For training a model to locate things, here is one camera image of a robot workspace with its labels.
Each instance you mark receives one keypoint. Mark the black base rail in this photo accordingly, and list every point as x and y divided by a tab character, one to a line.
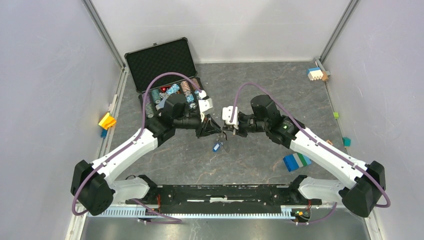
225	198

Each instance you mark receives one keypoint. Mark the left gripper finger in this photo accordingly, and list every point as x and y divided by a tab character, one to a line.
206	133
214	125

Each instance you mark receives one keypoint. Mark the black poker chip case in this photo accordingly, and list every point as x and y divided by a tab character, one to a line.
172	56

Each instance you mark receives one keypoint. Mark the blue white brick block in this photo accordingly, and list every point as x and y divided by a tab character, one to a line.
315	73

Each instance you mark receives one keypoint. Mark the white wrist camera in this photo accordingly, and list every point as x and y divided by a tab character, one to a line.
205	103
229	115

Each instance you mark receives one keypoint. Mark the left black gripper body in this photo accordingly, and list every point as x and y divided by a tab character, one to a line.
202	129

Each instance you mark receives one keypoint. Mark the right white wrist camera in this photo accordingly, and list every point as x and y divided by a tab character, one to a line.
229	115

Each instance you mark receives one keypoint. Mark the yellow orange block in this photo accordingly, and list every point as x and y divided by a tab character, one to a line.
107	121

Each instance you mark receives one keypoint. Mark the small blue block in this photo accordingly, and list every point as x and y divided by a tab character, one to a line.
104	133

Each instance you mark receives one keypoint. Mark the blue green white brick stack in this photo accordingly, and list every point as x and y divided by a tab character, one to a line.
295	161

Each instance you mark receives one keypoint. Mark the small teal cube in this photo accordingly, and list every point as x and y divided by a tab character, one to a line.
346	141

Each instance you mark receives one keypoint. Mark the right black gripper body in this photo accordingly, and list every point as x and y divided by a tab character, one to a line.
246	124

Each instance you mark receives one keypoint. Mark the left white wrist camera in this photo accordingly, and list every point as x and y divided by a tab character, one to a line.
205	103

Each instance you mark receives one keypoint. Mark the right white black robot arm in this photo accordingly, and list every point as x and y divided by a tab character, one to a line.
358	185

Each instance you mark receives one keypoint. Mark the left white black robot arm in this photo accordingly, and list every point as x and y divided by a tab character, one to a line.
95	184

